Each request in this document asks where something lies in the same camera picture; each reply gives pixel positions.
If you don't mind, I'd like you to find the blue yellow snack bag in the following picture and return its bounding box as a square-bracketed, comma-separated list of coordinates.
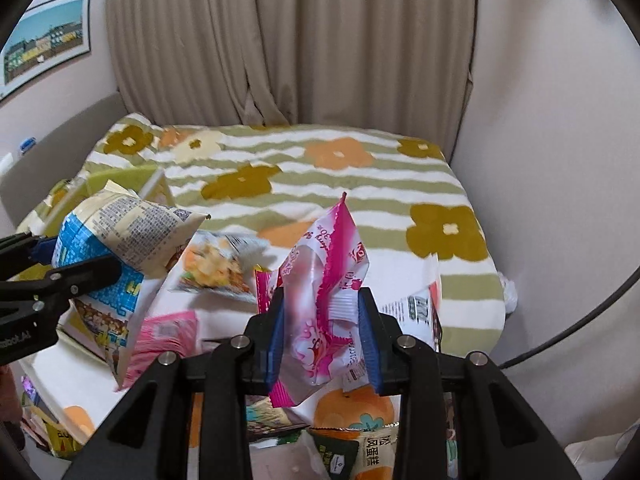
[51, 180, 212, 386]

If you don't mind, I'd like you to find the grey headboard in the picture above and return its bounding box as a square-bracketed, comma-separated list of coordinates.
[1, 92, 127, 226]

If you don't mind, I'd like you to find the black cable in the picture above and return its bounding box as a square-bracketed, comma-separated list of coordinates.
[498, 264, 640, 371]

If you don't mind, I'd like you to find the pink white snack packet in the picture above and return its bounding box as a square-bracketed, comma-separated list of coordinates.
[255, 197, 369, 408]

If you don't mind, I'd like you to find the floral striped quilt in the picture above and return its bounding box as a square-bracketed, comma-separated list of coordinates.
[16, 112, 508, 359]

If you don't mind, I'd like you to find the pink striped snack bag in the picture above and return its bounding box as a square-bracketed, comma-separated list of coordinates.
[122, 311, 198, 389]

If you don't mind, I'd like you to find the beige curtain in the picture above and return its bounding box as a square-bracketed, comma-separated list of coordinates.
[105, 0, 477, 155]

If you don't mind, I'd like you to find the white corn roll bag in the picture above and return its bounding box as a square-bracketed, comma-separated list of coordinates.
[378, 281, 442, 352]

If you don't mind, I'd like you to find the blue white item on headboard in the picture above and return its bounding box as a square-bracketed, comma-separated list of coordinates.
[18, 136, 37, 156]

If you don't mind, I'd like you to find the orange persimmon snack bag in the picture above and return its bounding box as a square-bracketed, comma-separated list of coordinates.
[309, 385, 398, 480]

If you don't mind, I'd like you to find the popcorn picture snack bag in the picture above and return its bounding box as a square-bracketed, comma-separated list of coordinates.
[167, 230, 269, 304]

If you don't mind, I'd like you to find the framed town picture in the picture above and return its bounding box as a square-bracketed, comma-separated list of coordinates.
[1, 0, 91, 100]

